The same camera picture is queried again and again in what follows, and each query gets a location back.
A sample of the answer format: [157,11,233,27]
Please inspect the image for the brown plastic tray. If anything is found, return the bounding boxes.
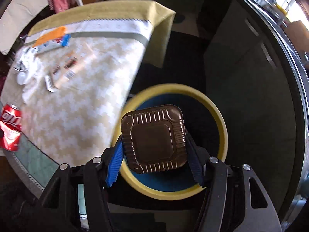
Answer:
[121,105,187,174]

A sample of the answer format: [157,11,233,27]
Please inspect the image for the small white cardboard piece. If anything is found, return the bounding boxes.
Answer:
[44,75,58,93]

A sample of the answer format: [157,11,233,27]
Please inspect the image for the beige snack wrapper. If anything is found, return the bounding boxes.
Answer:
[50,48,95,89]

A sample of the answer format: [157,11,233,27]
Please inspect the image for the red soda can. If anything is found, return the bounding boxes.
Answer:
[1,104,22,152]

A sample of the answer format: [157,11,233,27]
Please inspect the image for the white paper towel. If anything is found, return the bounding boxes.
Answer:
[13,47,44,104]

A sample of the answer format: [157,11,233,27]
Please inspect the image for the white blue wrapper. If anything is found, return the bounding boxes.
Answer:
[36,34,71,54]

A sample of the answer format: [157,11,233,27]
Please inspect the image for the orange foam net sleeve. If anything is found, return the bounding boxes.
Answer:
[32,26,66,47]

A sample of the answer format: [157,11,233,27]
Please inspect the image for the green kitchen cabinets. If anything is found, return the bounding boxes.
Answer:
[103,0,305,199]

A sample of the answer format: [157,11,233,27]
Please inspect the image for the blue bin with yellow rim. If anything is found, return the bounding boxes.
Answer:
[111,83,229,201]

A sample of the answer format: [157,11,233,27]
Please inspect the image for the patterned beige tablecloth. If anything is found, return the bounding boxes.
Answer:
[1,0,175,197]

